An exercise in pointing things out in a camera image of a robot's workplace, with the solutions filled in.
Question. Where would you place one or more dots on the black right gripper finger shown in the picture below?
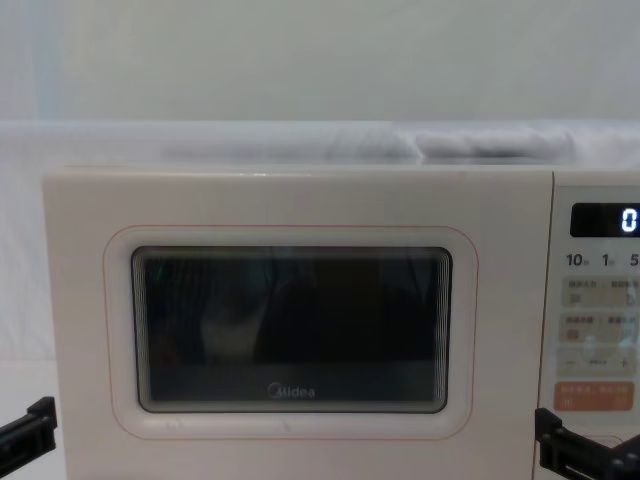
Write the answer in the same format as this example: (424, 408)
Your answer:
(575, 452)

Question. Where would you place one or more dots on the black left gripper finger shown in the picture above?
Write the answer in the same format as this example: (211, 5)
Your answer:
(35, 420)

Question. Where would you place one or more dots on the white table cloth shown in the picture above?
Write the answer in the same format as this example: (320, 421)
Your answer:
(20, 380)

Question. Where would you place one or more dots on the oven control panel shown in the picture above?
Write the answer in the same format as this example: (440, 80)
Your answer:
(595, 310)

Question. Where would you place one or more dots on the cream microwave oven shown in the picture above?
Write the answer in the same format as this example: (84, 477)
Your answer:
(300, 200)

